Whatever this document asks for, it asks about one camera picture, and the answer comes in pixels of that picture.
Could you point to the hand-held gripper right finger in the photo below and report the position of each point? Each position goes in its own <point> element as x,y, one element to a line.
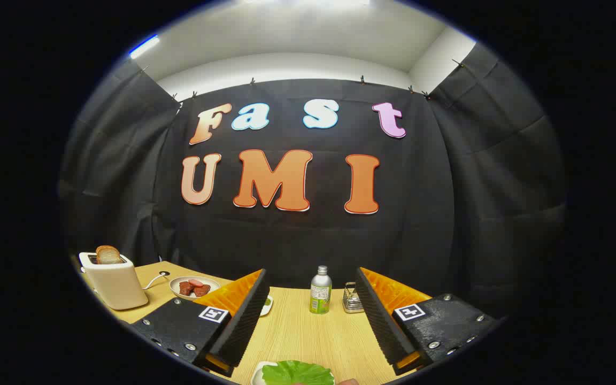
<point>380,321</point>

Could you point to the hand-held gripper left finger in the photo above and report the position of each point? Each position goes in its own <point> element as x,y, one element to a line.
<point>244,326</point>

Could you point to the green lettuce leaf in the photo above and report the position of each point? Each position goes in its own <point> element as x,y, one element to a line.
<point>297,372</point>

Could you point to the toasted bread slice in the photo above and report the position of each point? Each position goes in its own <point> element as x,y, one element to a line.
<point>109,255</point>

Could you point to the white divided dish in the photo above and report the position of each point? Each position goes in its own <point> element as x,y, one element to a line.
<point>267,306</point>

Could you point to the white square plate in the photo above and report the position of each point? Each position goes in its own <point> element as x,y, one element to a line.
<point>257,374</point>

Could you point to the round white meat plate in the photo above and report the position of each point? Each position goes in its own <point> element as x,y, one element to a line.
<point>213,282</point>

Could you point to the brown meat piece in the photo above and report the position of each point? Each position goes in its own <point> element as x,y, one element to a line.
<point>186,289</point>
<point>201,290</point>

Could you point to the red sausage slice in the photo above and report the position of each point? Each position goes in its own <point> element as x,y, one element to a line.
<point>195,282</point>

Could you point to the silver and green bottle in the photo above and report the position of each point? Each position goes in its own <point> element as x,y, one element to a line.
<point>320,294</point>

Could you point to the black backdrop cloth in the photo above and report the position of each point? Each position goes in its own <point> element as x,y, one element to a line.
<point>313,240</point>

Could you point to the cream white toaster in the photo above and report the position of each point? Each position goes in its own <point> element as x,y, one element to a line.
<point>118,286</point>

